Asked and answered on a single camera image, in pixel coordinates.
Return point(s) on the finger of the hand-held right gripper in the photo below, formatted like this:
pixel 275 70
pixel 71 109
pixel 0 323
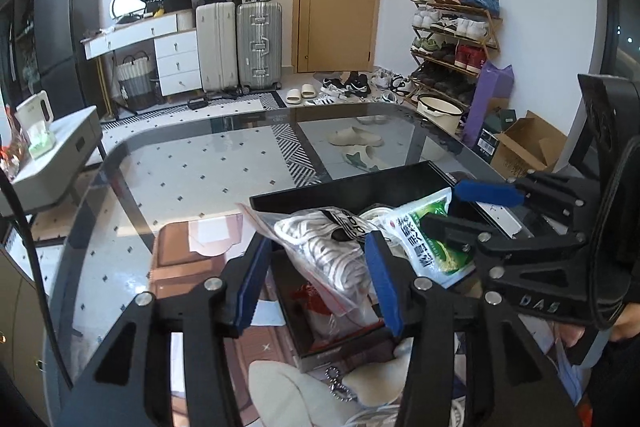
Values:
pixel 485 193
pixel 450 229

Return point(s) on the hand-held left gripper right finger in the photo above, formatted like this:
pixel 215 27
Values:
pixel 385 282

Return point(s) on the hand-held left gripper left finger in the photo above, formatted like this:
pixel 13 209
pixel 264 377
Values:
pixel 252 287

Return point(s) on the white green medicine packet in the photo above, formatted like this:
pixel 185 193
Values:
pixel 425 252

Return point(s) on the red white snack packet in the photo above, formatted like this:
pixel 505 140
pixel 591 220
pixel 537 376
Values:
pixel 312 302

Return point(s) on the zip bag of white socks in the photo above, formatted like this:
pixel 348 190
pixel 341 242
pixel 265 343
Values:
pixel 320 252

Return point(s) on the black cardboard box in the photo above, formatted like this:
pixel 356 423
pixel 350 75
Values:
pixel 320 192

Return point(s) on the cream soft cloth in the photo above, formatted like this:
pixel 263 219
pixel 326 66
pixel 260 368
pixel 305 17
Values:
pixel 285 392

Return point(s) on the person's right hand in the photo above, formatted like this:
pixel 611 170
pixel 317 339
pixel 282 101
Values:
pixel 626 323

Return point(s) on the white card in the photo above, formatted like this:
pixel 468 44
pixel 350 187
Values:
pixel 500 219

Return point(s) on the open cardboard box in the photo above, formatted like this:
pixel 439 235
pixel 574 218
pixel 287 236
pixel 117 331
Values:
pixel 525 152

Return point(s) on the dark green box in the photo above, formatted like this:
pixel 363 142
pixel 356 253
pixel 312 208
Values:
pixel 495 132

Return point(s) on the printed desk mat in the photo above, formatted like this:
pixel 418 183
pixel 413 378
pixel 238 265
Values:
pixel 175 257

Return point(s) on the white enamel basin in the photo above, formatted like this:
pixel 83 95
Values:
pixel 440 114

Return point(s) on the purple bag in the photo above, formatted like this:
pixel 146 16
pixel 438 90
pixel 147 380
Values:
pixel 487 97

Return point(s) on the beige slipper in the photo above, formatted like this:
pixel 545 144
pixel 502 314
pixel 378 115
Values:
pixel 352 137

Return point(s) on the striped rug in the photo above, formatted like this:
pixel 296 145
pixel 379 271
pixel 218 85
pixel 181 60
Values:
pixel 295 152

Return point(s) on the wooden shoe rack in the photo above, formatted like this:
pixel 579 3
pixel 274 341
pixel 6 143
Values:
pixel 492 34

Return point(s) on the pile of sneakers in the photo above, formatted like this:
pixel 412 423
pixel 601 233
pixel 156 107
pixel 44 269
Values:
pixel 360 84

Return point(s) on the rows of shoes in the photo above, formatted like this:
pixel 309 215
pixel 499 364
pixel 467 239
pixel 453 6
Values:
pixel 455 27

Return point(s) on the white slipper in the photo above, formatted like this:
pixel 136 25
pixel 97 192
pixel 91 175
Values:
pixel 292 97
pixel 308 92

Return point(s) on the grey low cabinet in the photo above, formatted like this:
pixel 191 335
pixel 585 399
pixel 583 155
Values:
pixel 20 307

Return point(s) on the wicker basket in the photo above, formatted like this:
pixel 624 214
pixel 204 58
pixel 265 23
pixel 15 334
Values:
pixel 136 82

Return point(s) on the grey side table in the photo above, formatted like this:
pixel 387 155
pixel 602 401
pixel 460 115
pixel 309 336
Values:
pixel 55 157

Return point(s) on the white vanity desk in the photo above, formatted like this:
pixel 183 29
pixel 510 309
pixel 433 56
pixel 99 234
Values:
pixel 177 62

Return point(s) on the silver suitcase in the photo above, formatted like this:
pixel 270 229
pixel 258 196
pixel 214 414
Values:
pixel 259 47

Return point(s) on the white suitcase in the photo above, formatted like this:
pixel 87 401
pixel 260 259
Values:
pixel 216 47

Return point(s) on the green tissue pack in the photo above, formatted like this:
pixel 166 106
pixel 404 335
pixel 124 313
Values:
pixel 42 147

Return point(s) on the red snack bag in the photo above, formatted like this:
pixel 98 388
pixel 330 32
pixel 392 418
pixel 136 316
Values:
pixel 11 162

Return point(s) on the white ribbed container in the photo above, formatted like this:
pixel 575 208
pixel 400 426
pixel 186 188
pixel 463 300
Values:
pixel 186 20

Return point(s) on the white electric kettle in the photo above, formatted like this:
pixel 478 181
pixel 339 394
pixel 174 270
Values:
pixel 32 114

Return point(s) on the black bag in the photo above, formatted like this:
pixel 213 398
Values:
pixel 177 1

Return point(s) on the black refrigerator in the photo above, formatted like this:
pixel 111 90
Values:
pixel 65 32

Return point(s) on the tall dark cabinet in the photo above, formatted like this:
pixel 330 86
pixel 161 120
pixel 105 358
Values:
pixel 20 32

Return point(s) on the dark window frame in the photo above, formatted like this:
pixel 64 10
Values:
pixel 622 7

